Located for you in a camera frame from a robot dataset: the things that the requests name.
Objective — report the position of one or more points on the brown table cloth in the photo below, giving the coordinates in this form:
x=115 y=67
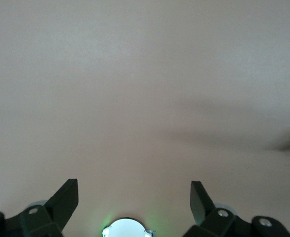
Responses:
x=135 y=74

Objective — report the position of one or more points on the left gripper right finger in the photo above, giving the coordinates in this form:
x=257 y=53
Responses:
x=221 y=222

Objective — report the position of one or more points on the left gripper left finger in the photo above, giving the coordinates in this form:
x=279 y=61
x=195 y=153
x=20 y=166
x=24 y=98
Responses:
x=36 y=222

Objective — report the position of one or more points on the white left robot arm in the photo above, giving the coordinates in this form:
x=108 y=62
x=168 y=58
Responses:
x=127 y=228

